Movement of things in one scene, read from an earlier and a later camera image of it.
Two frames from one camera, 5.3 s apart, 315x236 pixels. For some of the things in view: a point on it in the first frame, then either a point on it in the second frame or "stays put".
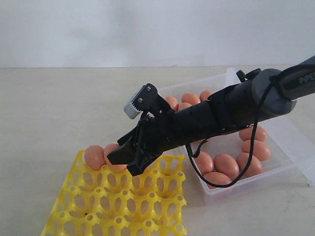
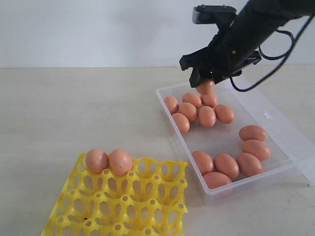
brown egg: x=225 y=163 stays put
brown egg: x=261 y=151 stays put
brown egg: x=261 y=134 stays put
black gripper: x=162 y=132 to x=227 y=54
